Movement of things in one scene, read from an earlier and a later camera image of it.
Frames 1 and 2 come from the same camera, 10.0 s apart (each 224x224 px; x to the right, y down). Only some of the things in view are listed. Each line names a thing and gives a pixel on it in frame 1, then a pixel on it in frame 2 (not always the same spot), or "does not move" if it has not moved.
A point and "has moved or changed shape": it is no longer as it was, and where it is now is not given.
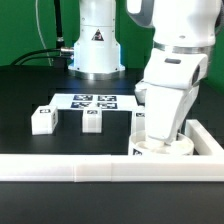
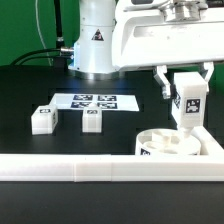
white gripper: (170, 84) -> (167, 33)
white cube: (138, 121) -> (189, 100)
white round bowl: (142, 144) has moved or changed shape
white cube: (44, 120) does not move
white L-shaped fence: (206, 165) does not move
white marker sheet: (108, 101) does not move
